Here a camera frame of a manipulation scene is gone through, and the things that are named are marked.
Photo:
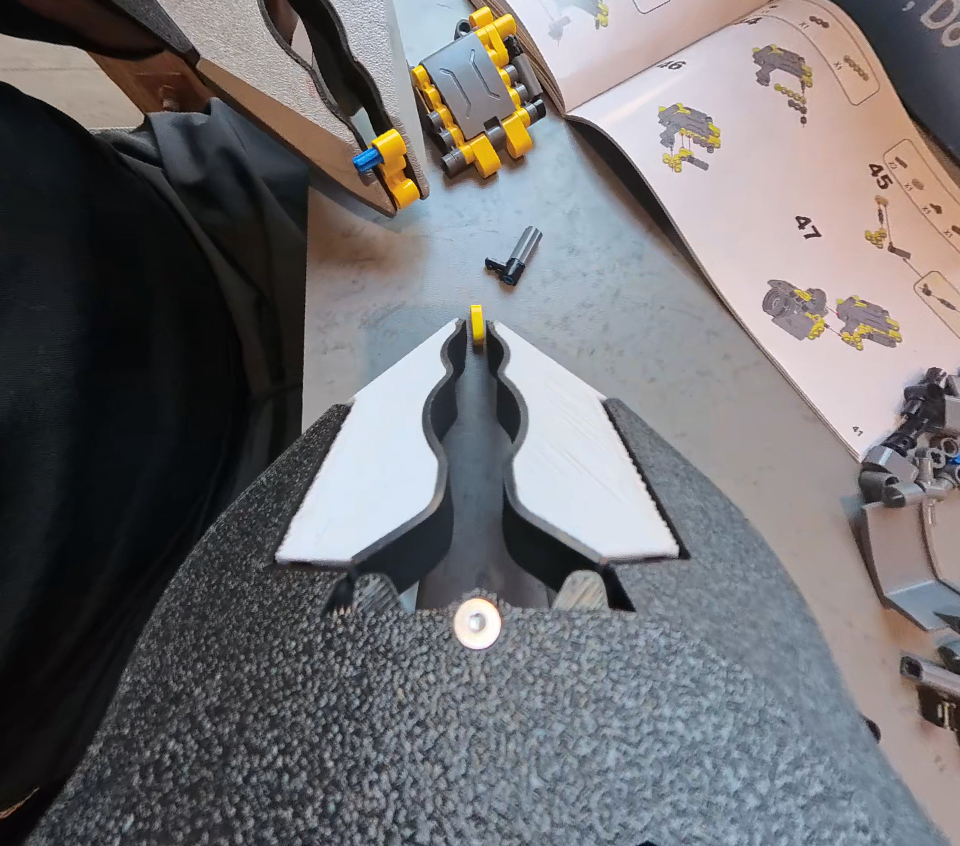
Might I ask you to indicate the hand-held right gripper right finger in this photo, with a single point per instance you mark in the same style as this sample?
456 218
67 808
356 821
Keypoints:
585 486

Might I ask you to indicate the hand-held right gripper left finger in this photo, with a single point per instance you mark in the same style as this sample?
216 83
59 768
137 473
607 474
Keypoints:
367 486

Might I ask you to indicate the yellow three-hole connector brick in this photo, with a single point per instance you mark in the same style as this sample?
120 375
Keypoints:
388 146

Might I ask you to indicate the blue brick pin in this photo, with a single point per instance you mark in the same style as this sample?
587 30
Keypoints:
366 160

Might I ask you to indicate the yellow brick beam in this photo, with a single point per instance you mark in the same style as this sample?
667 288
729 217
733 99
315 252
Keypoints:
477 324

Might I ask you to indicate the grey desk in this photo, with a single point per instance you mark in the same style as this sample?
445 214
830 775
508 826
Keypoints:
600 276

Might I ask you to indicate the yellow grey brick assembly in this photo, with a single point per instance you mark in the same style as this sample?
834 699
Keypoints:
465 84

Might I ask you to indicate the black grey pin connector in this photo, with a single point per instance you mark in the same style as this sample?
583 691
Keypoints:
525 244

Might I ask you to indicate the person's body in black clothing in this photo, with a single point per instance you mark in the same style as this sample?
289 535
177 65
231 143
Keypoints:
112 373

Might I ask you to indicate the pile of loose brick pieces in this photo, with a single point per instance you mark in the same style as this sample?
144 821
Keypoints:
900 561

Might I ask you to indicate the open instruction booklet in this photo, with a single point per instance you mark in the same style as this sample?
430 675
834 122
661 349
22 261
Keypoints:
750 185

